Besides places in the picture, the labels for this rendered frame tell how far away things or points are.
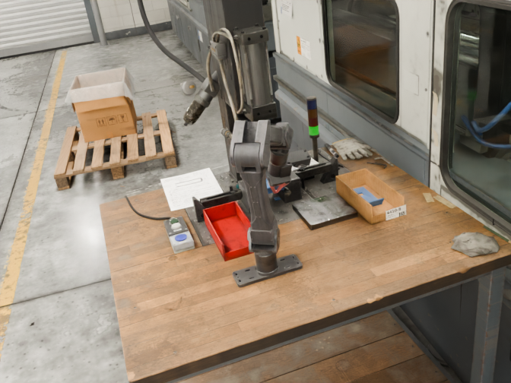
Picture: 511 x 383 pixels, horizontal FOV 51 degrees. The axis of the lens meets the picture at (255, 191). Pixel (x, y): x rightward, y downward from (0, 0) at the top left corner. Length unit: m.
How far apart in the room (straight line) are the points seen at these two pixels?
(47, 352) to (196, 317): 1.63
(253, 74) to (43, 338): 1.94
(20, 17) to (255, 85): 9.40
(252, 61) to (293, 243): 0.58
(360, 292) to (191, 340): 0.46
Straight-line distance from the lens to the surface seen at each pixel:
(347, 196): 1.88
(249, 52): 1.72
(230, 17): 1.77
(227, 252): 1.65
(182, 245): 1.74
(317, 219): 1.77
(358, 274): 1.55
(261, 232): 1.50
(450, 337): 2.34
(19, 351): 3.10
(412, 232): 1.74
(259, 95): 1.76
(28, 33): 11.00
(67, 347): 2.99
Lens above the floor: 1.83
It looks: 27 degrees down
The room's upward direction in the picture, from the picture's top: 8 degrees counter-clockwise
